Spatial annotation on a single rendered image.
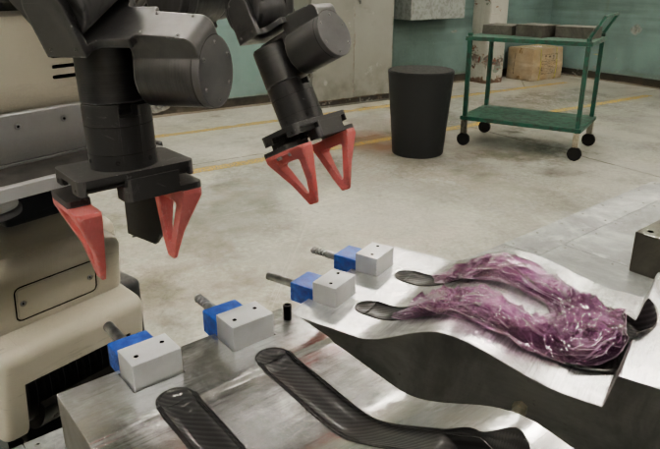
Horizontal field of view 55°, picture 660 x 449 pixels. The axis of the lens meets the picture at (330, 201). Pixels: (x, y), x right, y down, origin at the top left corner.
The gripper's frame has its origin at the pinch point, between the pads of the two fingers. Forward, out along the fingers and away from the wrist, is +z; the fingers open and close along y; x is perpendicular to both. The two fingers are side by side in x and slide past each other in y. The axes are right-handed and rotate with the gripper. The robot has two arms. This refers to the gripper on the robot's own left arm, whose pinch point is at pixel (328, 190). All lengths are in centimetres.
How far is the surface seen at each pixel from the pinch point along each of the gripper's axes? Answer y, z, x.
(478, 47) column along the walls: 680, -77, 284
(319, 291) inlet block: -3.8, 11.8, 4.3
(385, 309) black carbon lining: 0.4, 17.1, -1.4
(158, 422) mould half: -34.0, 13.0, -1.5
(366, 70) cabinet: 483, -84, 316
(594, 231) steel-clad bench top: 57, 27, -9
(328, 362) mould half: -17.5, 15.8, -7.0
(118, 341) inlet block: -29.7, 6.3, 8.1
